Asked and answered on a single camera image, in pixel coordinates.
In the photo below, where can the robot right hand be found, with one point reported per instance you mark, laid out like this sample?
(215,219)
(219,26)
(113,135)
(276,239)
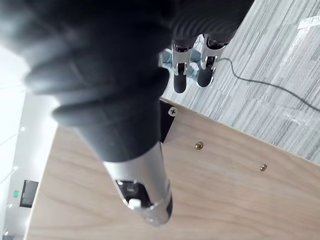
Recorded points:
(100,75)

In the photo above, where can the light wooden cabinet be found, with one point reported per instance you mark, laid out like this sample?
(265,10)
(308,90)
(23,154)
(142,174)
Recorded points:
(225,195)

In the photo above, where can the blue metal floor object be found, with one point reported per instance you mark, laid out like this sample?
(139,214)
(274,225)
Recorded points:
(167,58)

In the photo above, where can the silver cross-head screw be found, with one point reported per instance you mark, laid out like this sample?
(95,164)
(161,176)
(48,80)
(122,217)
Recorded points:
(173,111)

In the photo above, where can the brass screw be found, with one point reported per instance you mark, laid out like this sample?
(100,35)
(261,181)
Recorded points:
(263,167)
(199,145)

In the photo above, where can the black metal corner bracket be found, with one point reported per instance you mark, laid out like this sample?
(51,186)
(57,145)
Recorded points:
(167,122)

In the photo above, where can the black wall panel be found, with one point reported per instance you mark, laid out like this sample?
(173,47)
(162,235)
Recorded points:
(28,193)

